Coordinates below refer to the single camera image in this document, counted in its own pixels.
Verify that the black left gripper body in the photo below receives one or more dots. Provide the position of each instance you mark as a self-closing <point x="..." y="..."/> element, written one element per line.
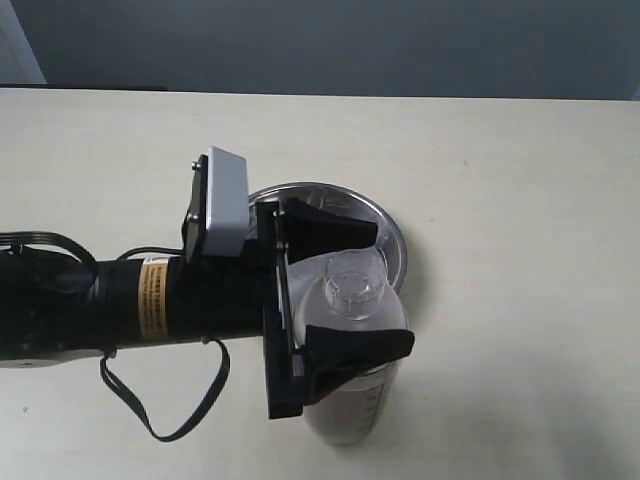
<point x="265" y="258"/>

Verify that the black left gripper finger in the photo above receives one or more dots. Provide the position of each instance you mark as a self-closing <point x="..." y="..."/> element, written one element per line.
<point x="311" y="232"/>
<point x="335" y="357"/>

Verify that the clear plastic shaker bottle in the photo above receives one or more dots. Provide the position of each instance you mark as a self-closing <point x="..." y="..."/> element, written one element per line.
<point x="352" y="293"/>

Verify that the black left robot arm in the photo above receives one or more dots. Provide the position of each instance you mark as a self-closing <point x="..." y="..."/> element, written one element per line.
<point x="56" y="300"/>

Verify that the round stainless steel plate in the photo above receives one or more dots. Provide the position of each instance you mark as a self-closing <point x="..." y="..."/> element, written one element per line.
<point x="346" y="202"/>

